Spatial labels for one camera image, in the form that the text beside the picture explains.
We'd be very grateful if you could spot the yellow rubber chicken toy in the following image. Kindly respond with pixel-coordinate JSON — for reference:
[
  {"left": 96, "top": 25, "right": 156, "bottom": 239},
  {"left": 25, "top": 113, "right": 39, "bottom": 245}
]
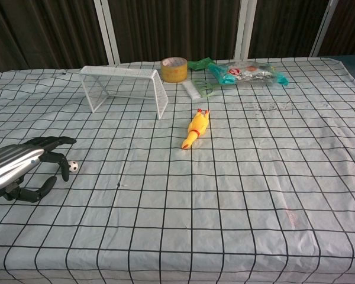
[{"left": 181, "top": 108, "right": 210, "bottom": 150}]

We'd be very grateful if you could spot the white metal frame post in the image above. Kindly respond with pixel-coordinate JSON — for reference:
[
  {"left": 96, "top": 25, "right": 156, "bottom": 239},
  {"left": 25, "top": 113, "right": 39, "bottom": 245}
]
[
  {"left": 93, "top": 0, "right": 121, "bottom": 66},
  {"left": 309, "top": 0, "right": 339, "bottom": 58},
  {"left": 234, "top": 0, "right": 258, "bottom": 60}
]

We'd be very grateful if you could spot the yellow packing tape roll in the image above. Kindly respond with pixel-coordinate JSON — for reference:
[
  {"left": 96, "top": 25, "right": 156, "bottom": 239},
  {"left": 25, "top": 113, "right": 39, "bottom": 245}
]
[{"left": 160, "top": 57, "right": 188, "bottom": 82}]

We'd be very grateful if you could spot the green plastic wrapper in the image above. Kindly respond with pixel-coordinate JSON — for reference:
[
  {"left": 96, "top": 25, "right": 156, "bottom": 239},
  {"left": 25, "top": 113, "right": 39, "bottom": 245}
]
[{"left": 187, "top": 57, "right": 216, "bottom": 71}]

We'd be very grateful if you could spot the dark brown curtain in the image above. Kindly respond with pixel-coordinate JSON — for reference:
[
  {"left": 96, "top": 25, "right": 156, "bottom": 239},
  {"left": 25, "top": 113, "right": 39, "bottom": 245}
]
[{"left": 0, "top": 0, "right": 355, "bottom": 80}]

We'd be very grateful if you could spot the white wire mesh goal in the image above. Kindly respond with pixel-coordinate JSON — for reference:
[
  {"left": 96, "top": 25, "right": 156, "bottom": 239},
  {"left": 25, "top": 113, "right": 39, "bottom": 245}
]
[{"left": 79, "top": 65, "right": 169, "bottom": 120}]

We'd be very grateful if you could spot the white black grid tablecloth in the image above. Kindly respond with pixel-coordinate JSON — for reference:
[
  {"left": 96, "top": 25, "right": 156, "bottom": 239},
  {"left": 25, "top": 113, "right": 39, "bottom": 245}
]
[{"left": 0, "top": 56, "right": 355, "bottom": 284}]

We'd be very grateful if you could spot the teal clear snack bag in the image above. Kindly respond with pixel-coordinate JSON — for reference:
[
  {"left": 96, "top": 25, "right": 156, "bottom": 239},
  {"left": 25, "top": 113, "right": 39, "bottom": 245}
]
[{"left": 207, "top": 60, "right": 289, "bottom": 86}]

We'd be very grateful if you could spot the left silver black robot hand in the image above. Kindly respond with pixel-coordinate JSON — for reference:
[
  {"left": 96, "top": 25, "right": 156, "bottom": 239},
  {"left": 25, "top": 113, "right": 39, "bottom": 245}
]
[{"left": 0, "top": 136, "right": 78, "bottom": 204}]

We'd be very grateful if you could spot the green handled white brush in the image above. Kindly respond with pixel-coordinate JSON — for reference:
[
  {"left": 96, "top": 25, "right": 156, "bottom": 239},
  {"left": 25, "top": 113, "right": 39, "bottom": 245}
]
[{"left": 182, "top": 79, "right": 219, "bottom": 99}]

